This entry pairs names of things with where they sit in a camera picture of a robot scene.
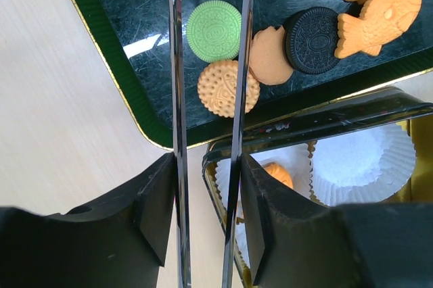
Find round dotted tan biscuit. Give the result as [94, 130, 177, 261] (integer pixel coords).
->
[197, 59, 261, 119]

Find black sandwich cookie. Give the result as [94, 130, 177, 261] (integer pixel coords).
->
[283, 7, 340, 75]

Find gold cookie tin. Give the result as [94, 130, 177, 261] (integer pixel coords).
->
[201, 85, 433, 288]

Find orange fish cookie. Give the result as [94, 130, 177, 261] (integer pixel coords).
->
[334, 0, 422, 59]
[264, 163, 294, 189]

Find metal tongs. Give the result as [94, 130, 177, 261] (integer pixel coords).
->
[168, 0, 254, 287]

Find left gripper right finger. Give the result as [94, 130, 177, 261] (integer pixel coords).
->
[241, 155, 432, 287]

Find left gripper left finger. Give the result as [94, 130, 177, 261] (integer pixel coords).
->
[1, 153, 175, 287]

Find orange flower cookie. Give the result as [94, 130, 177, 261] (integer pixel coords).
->
[236, 200, 244, 224]

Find white paper cup back right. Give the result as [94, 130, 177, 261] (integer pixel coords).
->
[311, 124, 416, 206]

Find white paper cup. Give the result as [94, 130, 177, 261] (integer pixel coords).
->
[311, 124, 416, 206]
[214, 143, 312, 265]

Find green sandwich cookie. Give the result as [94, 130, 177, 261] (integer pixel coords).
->
[186, 0, 242, 63]

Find white paper cup back left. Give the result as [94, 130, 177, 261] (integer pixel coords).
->
[214, 143, 312, 265]

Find black serving tray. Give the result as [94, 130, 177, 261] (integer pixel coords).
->
[72, 0, 432, 149]

